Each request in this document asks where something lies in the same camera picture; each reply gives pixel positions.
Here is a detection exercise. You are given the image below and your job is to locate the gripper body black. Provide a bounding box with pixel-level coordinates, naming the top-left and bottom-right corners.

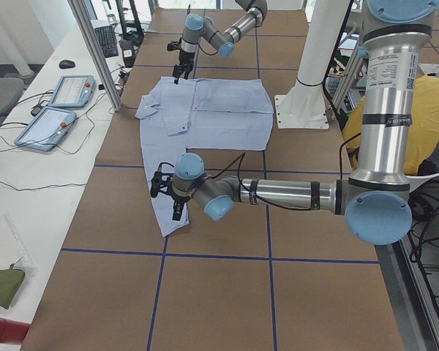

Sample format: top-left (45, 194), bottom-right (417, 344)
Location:
top-left (171, 191), bottom-right (191, 208)
top-left (177, 50), bottom-right (193, 73)

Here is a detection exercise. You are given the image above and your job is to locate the blue white striped shirt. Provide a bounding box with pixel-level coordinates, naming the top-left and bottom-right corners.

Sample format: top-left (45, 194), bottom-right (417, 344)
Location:
top-left (133, 75), bottom-right (273, 238)

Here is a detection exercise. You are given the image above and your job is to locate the black keyboard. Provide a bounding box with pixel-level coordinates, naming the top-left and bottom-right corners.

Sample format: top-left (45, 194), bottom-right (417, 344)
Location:
top-left (94, 26), bottom-right (119, 58)

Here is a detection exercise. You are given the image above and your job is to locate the upper blue teach pendant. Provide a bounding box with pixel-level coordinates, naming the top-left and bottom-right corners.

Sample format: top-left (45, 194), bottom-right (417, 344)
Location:
top-left (48, 75), bottom-right (95, 108)

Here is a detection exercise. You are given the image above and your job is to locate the blue teach pendant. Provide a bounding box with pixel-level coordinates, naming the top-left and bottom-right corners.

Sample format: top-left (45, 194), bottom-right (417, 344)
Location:
top-left (14, 107), bottom-right (77, 151)
top-left (48, 75), bottom-right (95, 108)

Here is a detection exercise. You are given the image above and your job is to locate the black computer mouse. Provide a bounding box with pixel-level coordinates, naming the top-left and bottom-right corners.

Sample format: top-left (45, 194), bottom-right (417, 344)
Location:
top-left (59, 59), bottom-right (76, 69)

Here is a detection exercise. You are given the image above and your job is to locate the lower blue teach pendant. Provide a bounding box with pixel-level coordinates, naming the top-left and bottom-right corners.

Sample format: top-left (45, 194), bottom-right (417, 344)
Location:
top-left (14, 107), bottom-right (77, 151)

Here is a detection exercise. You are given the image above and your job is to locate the green cloth pouch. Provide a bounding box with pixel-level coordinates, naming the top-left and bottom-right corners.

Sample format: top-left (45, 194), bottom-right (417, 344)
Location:
top-left (0, 264), bottom-right (26, 309)

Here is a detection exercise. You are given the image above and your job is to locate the red cylinder object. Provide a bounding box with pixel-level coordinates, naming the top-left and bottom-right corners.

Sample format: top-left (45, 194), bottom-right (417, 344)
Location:
top-left (0, 317), bottom-right (31, 345)

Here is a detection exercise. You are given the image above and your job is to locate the person in yellow shirt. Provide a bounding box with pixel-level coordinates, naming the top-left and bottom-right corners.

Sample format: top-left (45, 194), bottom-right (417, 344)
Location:
top-left (342, 72), bottom-right (439, 176)

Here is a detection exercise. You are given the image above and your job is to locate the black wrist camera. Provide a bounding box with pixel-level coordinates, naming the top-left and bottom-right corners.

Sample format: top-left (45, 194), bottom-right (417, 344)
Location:
top-left (167, 41), bottom-right (181, 51)
top-left (150, 162), bottom-right (173, 198)

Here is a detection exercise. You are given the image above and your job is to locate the aluminium frame post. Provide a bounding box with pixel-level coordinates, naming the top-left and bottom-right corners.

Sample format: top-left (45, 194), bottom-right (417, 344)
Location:
top-left (67, 0), bottom-right (122, 112)

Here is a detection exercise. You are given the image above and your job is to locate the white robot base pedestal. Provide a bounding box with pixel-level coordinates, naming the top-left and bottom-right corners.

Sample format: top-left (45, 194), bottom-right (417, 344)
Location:
top-left (274, 0), bottom-right (352, 129)

